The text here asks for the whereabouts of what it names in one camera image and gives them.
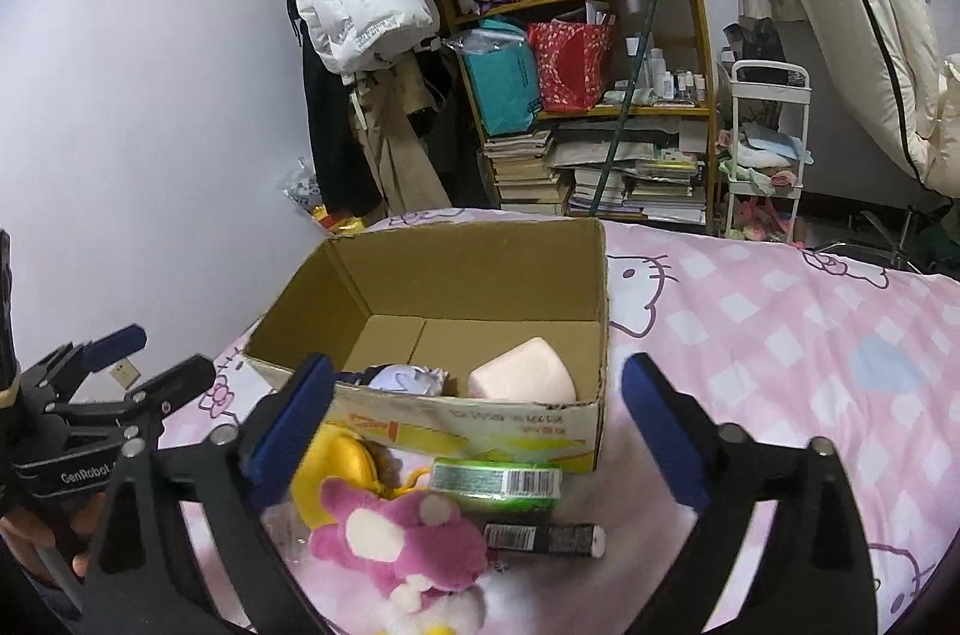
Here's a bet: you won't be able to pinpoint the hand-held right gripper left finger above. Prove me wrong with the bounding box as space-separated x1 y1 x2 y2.
75 354 338 635

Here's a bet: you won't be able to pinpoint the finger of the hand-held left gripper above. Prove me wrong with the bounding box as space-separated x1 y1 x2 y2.
19 324 149 400
49 355 218 442

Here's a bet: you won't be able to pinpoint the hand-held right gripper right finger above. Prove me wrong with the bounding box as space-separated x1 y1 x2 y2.
621 353 880 635

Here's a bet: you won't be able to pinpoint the yellow plush toy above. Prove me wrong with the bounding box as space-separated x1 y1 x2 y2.
289 421 432 531

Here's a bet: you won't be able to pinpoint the pink plush toy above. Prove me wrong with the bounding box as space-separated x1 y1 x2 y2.
309 476 490 598

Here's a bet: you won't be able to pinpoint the green tissue packet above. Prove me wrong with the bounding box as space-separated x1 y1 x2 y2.
429 457 563 516

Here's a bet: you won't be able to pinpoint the cardboard box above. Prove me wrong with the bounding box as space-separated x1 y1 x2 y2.
241 218 610 475

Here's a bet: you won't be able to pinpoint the white fluffy plush toy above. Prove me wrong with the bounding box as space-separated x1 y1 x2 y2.
379 579 488 635

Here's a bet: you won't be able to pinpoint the pink soft sponge block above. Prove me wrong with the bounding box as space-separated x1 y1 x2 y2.
468 336 578 402

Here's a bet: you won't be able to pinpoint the person's left hand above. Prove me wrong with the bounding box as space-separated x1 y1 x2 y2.
0 504 106 585

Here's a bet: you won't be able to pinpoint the pink printed blanket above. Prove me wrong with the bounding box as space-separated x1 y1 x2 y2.
161 207 960 635

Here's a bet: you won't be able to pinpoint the plastic bag of toys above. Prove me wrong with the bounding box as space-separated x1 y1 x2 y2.
281 158 368 238

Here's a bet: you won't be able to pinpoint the pile of books and papers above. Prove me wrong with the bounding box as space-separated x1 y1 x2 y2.
551 125 710 225

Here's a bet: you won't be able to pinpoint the black coat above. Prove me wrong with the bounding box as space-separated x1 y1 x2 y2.
283 0 391 216

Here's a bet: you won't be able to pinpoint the beige trousers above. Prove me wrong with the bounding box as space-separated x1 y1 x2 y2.
341 57 451 223

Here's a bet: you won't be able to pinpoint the stack of books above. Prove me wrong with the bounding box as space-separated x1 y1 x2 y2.
480 128 571 216

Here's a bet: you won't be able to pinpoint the row of small cosmetic bottles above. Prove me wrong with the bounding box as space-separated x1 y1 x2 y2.
626 35 710 107

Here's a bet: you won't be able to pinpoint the wooden bookshelf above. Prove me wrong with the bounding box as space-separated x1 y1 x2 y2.
431 0 721 227

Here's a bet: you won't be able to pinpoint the white trolley cart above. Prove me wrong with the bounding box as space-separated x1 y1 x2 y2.
716 59 815 246

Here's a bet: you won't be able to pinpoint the green pole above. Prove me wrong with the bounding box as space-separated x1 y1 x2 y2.
589 0 680 220

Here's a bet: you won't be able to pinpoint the red gift bag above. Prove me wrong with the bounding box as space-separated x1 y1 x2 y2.
526 8 617 115

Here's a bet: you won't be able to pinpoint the teal bag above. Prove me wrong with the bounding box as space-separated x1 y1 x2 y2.
454 20 542 137

